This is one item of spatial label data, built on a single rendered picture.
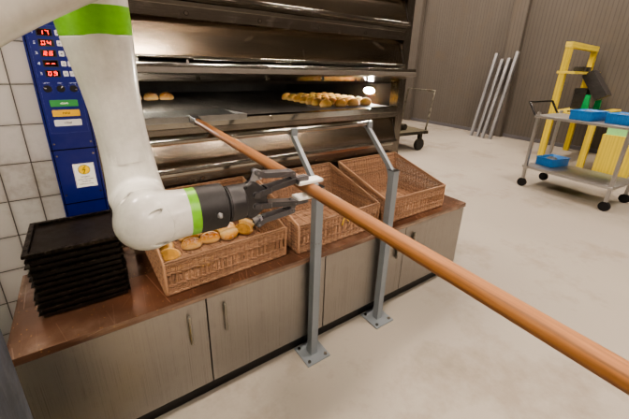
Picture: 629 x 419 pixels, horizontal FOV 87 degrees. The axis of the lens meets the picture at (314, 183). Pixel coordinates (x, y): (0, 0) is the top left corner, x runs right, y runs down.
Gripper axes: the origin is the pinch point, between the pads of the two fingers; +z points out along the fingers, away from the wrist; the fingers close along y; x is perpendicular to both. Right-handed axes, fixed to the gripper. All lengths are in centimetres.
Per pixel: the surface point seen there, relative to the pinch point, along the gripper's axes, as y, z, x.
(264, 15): -51, 42, -107
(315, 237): 46, 37, -48
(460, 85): 6, 759, -455
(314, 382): 117, 30, -35
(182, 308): 63, -22, -53
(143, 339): 71, -37, -53
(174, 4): -51, -2, -107
